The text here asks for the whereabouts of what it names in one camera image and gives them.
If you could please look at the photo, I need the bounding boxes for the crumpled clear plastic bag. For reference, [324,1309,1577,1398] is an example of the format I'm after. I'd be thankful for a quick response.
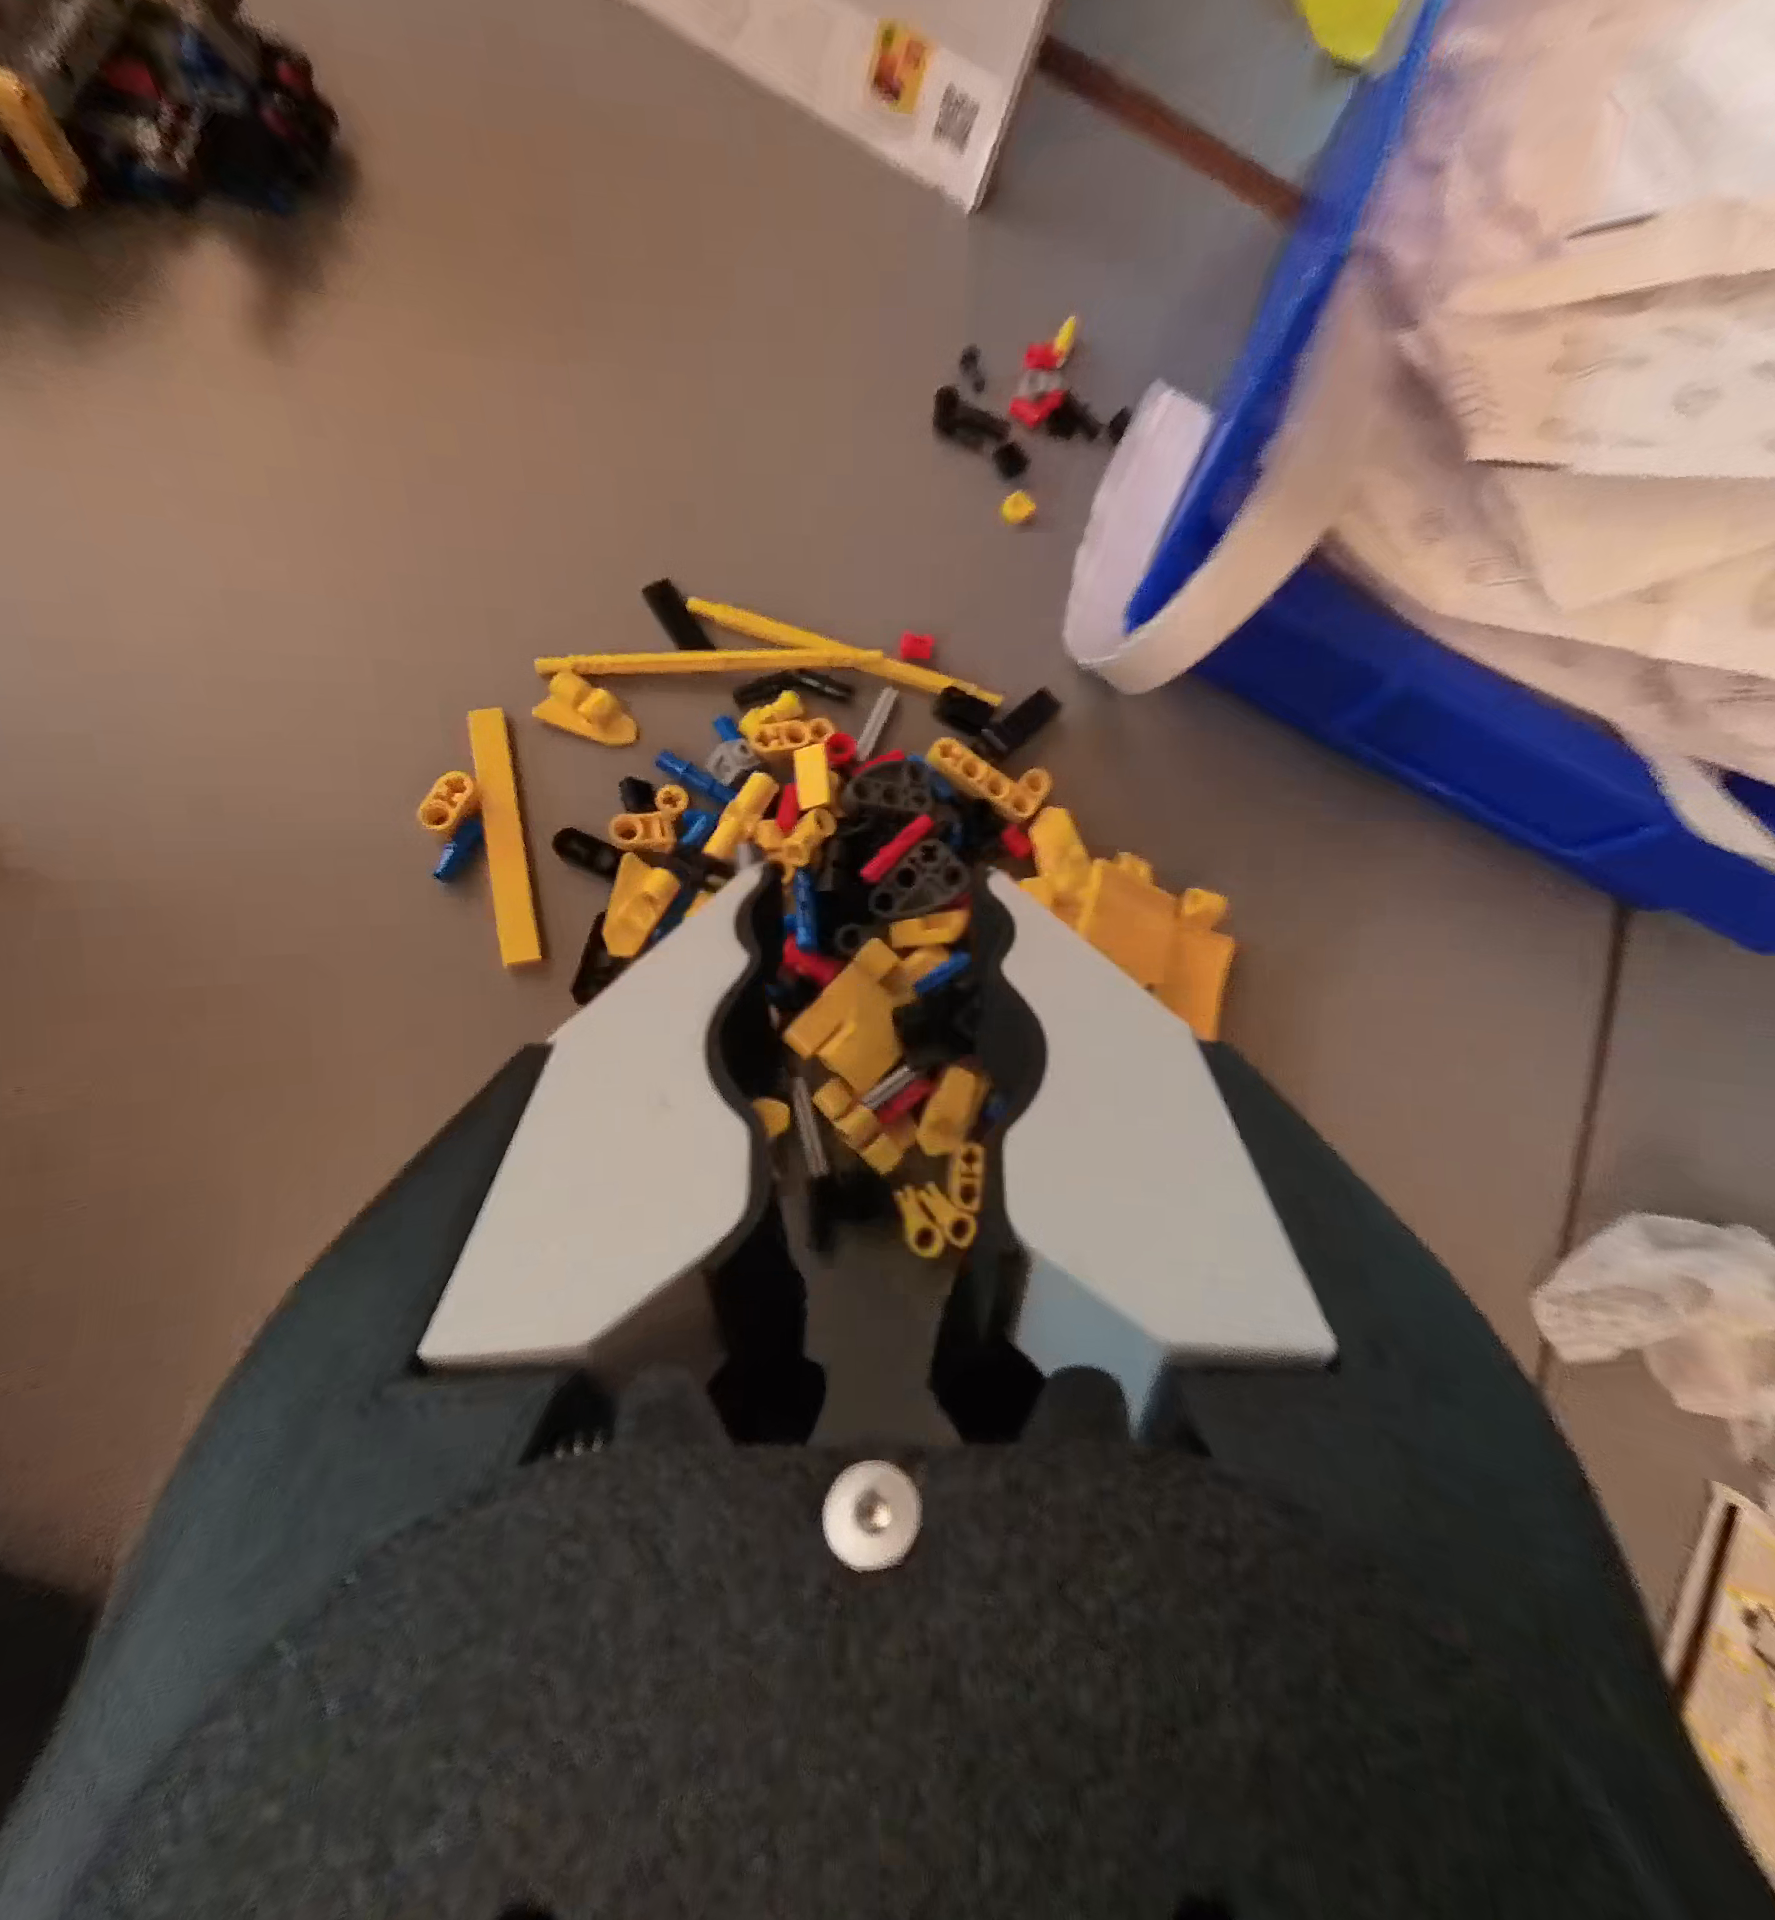
[1531,1213,1775,1524]

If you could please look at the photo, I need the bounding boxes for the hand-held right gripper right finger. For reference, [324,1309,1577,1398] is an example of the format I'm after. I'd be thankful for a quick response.
[932,870,1342,1450]

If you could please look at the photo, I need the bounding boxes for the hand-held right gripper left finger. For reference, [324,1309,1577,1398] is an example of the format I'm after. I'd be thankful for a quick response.
[416,863,828,1450]

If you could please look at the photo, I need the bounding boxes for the scatter of black red bricks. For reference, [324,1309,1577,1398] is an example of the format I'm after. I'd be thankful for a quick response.
[929,312,1138,529]

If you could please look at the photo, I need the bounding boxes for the toy car instruction booklet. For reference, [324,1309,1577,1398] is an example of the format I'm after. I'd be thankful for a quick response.
[632,0,1053,215]

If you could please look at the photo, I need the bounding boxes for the blue plastic bin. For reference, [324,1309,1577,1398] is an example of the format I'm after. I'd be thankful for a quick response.
[1119,0,1775,957]

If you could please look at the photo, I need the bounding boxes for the blue bin with paper bags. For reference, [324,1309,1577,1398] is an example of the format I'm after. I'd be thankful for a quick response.
[1059,0,1775,817]

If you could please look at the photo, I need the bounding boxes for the pile of toy bricks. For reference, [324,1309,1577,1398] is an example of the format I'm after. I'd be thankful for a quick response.
[418,577,1237,1259]

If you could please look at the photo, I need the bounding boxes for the black blue brick assembly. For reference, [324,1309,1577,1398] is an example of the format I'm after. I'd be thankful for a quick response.
[93,0,346,215]

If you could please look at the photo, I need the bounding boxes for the grey desk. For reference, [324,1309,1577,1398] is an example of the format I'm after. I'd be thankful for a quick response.
[0,0,1775,1920]

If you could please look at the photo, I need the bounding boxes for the beige printed cardboard box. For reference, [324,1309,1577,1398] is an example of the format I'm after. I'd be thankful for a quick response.
[1658,1483,1775,1920]

